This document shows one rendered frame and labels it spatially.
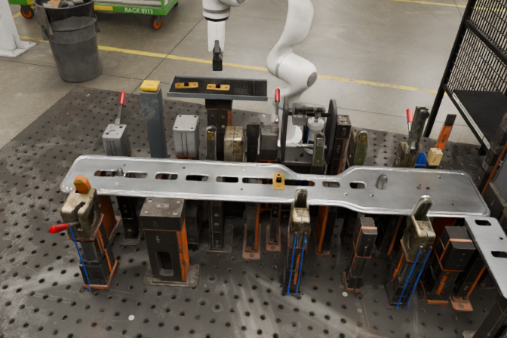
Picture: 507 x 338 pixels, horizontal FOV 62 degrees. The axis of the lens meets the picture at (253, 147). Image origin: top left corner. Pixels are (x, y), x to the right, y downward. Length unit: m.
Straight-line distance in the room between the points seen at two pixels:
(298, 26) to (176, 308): 1.09
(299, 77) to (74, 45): 2.76
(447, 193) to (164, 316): 1.00
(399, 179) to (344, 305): 0.45
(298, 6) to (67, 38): 2.77
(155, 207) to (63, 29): 2.93
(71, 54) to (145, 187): 2.87
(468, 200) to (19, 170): 1.80
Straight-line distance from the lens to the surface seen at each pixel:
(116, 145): 1.57
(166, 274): 1.49
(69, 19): 4.01
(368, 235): 1.31
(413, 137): 1.54
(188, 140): 1.47
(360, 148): 1.53
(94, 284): 1.55
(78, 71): 4.24
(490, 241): 1.42
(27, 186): 2.02
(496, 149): 1.68
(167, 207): 1.28
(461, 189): 1.56
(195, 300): 1.47
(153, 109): 1.65
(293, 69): 1.72
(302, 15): 1.66
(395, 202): 1.42
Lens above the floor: 1.93
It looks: 37 degrees down
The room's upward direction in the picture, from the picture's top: 2 degrees clockwise
